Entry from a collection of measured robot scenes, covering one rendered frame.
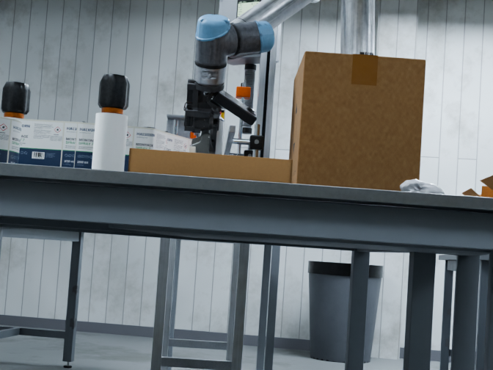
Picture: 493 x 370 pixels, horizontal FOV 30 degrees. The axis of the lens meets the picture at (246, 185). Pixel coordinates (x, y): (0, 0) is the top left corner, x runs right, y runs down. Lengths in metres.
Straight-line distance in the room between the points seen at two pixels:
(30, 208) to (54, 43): 6.32
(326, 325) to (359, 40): 4.33
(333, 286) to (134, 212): 5.02
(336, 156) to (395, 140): 0.12
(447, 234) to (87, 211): 0.58
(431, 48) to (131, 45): 2.38
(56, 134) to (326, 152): 1.17
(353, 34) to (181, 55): 5.19
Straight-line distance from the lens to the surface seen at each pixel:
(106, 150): 2.51
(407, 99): 1.84
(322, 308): 6.50
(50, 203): 1.49
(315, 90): 1.82
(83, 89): 7.62
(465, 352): 2.63
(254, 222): 1.47
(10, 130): 2.50
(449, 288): 5.90
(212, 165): 1.46
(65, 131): 2.77
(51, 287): 7.58
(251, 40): 2.15
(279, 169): 1.47
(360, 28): 2.33
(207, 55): 2.11
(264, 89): 2.67
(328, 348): 6.51
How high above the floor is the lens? 0.72
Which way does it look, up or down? 4 degrees up
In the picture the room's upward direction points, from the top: 4 degrees clockwise
